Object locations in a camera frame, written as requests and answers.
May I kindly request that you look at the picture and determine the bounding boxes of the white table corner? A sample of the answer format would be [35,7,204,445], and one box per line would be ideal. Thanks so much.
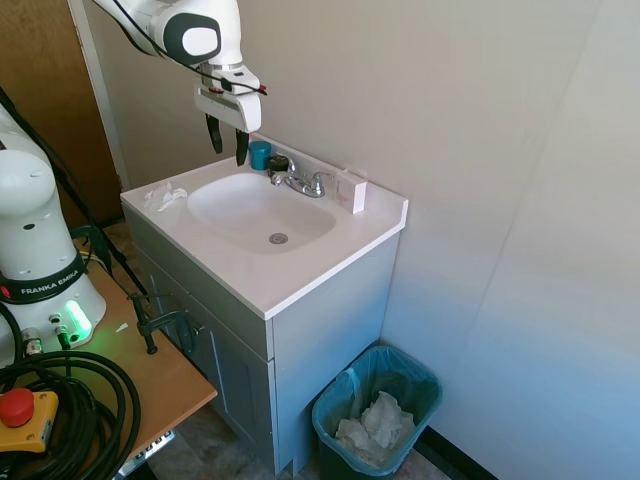
[119,132,409,321]

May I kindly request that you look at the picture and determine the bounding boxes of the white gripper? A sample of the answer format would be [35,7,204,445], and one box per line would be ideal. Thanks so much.
[193,63,263,167]

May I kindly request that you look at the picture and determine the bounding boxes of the black baseboard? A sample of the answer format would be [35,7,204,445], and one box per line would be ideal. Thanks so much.
[413,423,502,480]

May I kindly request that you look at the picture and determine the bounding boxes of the wooden table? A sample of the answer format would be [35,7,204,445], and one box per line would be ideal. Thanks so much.
[0,227,219,466]

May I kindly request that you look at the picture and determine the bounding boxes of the white rectangular box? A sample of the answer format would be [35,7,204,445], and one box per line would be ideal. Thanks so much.
[335,168,369,216]

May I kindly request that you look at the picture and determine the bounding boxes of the dark teal trash bin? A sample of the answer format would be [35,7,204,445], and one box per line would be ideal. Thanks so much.
[312,344,444,476]

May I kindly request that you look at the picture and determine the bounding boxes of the teal cup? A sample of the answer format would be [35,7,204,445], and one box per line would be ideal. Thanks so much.
[248,140,273,172]

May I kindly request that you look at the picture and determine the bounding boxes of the large discarded white tissue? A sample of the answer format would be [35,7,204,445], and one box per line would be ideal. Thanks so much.
[360,390,418,450]

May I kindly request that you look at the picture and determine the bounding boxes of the chrome faucet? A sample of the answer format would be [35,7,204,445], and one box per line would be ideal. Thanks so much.
[269,158,335,199]

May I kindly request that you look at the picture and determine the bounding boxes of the coiled black cables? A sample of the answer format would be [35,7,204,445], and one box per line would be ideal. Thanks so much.
[0,349,143,480]

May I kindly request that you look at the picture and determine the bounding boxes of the grey table frame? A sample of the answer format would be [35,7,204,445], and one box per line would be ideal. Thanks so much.
[115,428,179,479]

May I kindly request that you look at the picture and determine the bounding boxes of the brown wooden door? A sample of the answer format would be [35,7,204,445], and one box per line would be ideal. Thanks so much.
[0,0,124,227]

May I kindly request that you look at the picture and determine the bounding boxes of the black metal clamp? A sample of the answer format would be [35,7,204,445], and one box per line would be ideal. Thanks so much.
[126,292,207,357]

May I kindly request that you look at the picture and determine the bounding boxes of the black tripod stand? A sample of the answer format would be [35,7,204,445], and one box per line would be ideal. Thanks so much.
[0,87,149,297]

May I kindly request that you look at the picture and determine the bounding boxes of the yellow emergency stop button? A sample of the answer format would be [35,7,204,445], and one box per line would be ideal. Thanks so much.
[0,389,61,452]

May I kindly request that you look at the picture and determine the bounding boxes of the grey vanity cabinet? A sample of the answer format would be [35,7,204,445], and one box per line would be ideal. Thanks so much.
[122,207,401,476]

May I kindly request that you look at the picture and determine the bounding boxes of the small discarded white tissue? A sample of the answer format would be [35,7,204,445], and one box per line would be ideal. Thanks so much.
[334,417,372,447]

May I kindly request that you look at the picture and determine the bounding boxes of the white door frame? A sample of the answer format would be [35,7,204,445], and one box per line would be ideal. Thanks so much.
[66,0,132,192]

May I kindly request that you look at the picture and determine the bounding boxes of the teal plastic waste bin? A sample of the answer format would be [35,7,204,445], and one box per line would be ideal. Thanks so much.
[312,344,444,454]

